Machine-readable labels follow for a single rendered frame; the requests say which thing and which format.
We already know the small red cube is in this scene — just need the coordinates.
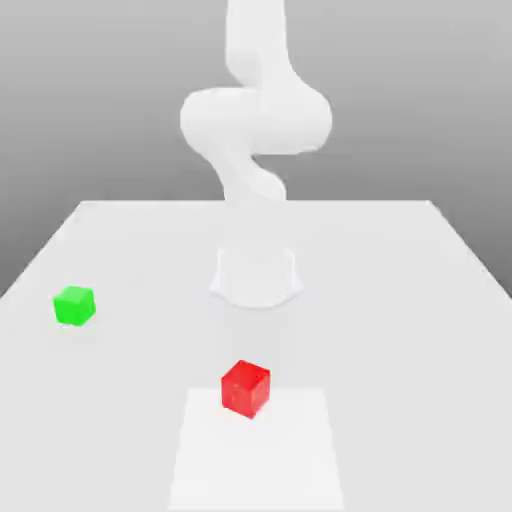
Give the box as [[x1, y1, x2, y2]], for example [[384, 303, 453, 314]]
[[220, 359, 272, 420]]

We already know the small green cube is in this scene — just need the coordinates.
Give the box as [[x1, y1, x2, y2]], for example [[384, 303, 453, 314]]
[[52, 285, 97, 328]]

